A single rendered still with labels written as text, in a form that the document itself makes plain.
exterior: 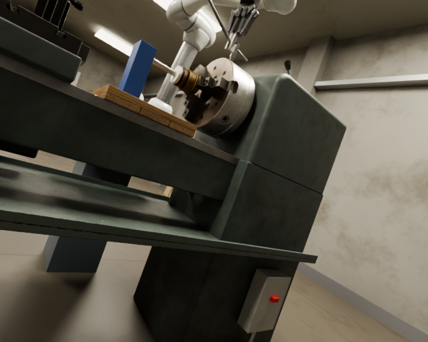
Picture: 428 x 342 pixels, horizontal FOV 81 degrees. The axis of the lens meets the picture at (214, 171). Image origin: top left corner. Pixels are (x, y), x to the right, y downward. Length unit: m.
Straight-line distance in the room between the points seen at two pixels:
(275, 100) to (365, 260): 2.37
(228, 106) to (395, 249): 2.44
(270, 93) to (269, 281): 0.78
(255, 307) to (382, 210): 2.16
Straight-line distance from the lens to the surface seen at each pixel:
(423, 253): 3.02
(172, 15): 1.65
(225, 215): 1.00
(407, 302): 3.06
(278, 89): 1.07
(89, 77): 9.16
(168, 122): 0.83
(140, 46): 0.96
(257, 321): 1.29
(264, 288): 1.21
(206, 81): 1.02
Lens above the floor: 0.78
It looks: level
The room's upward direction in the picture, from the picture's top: 20 degrees clockwise
